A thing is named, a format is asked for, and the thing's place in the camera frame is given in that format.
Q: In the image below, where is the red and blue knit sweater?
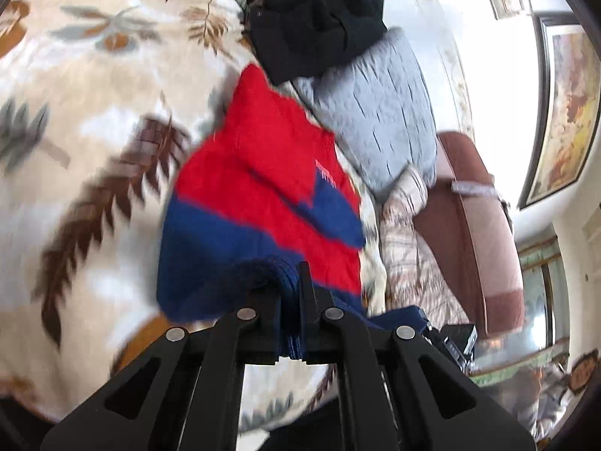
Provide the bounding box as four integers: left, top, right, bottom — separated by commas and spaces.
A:
157, 64, 425, 359

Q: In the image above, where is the striped floral pillow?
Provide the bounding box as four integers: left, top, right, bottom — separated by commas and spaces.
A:
379, 166, 470, 329

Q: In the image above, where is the brown padded headboard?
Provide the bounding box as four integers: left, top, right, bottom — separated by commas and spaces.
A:
414, 132, 525, 339

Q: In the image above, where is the grey quilted pillow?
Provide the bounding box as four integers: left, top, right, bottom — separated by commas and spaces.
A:
293, 27, 437, 201

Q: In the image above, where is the cream leaf-print fleece blanket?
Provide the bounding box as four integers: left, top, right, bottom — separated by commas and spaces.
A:
0, 0, 391, 435

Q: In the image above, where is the black garment pile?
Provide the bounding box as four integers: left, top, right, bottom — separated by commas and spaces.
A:
246, 0, 387, 86

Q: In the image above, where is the framed wall painting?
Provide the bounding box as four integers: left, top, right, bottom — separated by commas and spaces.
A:
518, 12, 600, 209

